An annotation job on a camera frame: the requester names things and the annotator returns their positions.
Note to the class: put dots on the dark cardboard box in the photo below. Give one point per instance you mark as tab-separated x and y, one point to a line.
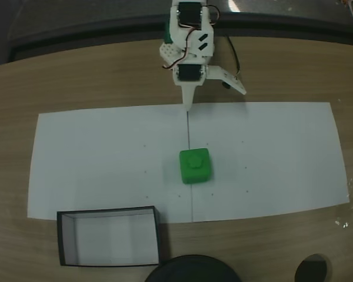
111	235

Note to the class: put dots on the green table clamp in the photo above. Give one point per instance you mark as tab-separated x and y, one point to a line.
167	33

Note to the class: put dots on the green cube with knob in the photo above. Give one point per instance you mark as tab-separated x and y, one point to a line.
195	166

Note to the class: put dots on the white paper sheet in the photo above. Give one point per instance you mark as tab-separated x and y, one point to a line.
111	164
267	158

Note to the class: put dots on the grey partition ledge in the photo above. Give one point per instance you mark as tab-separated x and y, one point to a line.
91	26

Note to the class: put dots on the black round stand base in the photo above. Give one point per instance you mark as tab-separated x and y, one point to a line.
191	270

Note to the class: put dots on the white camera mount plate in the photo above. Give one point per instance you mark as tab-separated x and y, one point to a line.
228	78

